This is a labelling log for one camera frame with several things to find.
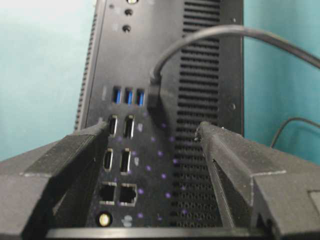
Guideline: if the black PC box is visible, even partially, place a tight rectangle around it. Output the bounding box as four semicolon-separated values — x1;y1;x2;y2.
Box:
76;0;244;228

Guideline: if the black USB cable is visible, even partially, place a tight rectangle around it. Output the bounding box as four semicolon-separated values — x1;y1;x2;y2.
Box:
146;24;320;149

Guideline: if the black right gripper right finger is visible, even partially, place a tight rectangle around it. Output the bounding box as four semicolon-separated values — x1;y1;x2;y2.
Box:
195;121;320;240

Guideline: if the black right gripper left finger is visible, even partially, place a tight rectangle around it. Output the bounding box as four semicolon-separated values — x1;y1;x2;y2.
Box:
0;121;109;240

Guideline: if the teal table mat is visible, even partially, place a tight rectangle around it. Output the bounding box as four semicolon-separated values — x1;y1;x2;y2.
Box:
0;0;320;160

